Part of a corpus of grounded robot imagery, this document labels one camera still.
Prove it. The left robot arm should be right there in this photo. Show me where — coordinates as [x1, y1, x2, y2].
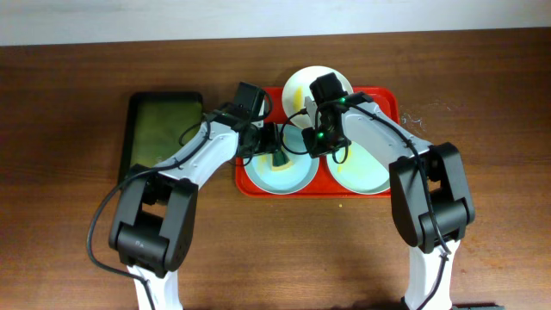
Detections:
[108, 83, 278, 309]

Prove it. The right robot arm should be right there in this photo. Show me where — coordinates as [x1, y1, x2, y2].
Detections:
[302, 73, 475, 309]

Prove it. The black tray with soapy water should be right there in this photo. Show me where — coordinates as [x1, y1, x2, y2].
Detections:
[118, 91, 203, 181]

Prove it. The light green plate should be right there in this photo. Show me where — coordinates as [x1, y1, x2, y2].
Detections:
[325, 142, 390, 195]

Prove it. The white plate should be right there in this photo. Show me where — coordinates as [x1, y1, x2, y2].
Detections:
[279, 65, 353, 124]

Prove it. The red plastic serving tray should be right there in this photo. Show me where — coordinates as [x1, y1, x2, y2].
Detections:
[235, 86, 399, 198]

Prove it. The light blue plate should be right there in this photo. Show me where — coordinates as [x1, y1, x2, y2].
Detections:
[245, 124, 319, 195]

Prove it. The green and yellow sponge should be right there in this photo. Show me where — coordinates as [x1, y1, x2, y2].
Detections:
[271, 148, 293, 171]

